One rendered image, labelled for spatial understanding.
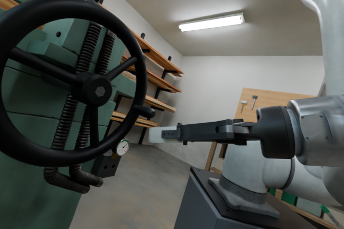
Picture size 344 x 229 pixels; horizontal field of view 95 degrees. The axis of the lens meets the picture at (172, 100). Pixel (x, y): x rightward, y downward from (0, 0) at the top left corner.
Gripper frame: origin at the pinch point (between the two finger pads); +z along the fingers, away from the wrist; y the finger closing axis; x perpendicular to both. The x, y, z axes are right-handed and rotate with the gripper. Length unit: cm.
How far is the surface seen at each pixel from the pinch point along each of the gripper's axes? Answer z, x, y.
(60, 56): 16.2, -14.4, 13.8
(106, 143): 12.5, 1.8, 3.1
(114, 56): 14.1, -20.2, 2.7
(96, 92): 7.8, -6.6, 10.9
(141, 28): 174, -245, -189
